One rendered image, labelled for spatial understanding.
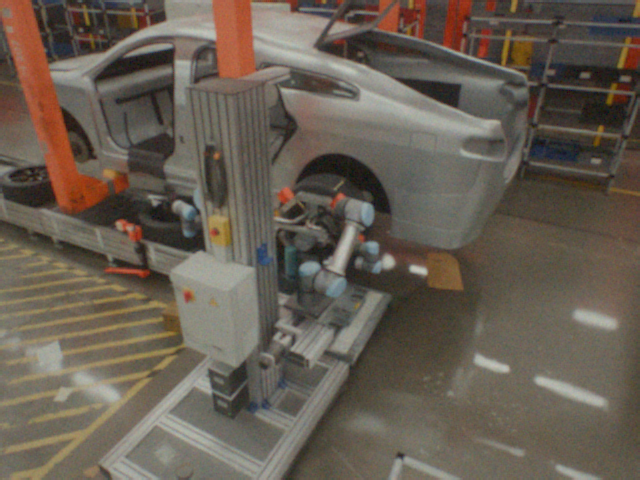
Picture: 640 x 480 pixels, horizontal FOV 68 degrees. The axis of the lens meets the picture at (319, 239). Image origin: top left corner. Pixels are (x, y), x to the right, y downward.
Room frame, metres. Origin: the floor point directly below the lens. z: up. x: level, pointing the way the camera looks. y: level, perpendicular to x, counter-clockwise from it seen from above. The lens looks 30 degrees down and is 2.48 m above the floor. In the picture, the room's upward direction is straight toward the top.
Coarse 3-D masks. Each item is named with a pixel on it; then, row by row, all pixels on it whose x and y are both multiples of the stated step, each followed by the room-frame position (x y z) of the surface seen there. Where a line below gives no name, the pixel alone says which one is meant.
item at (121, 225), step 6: (120, 222) 3.66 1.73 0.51; (126, 222) 3.66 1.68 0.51; (120, 228) 3.64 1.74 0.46; (126, 228) 3.62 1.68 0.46; (138, 228) 3.56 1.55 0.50; (132, 234) 3.47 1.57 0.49; (138, 234) 3.49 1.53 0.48; (108, 270) 3.54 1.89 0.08; (114, 270) 3.54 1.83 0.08; (120, 270) 3.53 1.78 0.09; (126, 270) 3.53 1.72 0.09; (132, 270) 3.52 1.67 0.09; (138, 270) 3.49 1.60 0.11; (144, 276) 3.46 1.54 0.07
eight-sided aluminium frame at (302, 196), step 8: (304, 192) 2.95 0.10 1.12; (296, 200) 2.92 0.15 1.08; (304, 200) 2.90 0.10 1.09; (312, 200) 2.87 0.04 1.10; (320, 200) 2.84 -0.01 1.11; (328, 200) 2.84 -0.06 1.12; (280, 208) 2.98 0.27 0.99; (288, 208) 2.95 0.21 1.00; (328, 208) 2.82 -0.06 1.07; (280, 216) 2.98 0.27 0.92; (280, 240) 2.98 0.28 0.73; (288, 240) 2.99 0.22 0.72; (304, 256) 2.94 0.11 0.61; (312, 256) 2.92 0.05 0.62; (328, 264) 2.82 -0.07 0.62
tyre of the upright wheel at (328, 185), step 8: (312, 176) 3.14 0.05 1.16; (320, 176) 3.10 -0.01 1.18; (328, 176) 3.09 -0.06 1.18; (336, 176) 3.10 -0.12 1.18; (304, 184) 3.00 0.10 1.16; (312, 184) 2.97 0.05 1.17; (320, 184) 2.96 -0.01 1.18; (328, 184) 2.97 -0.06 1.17; (336, 184) 2.99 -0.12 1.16; (344, 184) 3.02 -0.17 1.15; (352, 184) 3.06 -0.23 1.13; (296, 192) 3.02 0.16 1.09; (312, 192) 2.96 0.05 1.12; (320, 192) 2.93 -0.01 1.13; (328, 192) 2.91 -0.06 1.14; (336, 192) 2.90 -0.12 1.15; (344, 192) 2.93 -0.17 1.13; (352, 192) 2.98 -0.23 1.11; (360, 192) 3.03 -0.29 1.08; (360, 200) 2.97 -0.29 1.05; (288, 232) 3.05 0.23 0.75; (360, 232) 2.81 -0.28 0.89; (368, 232) 2.94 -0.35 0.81
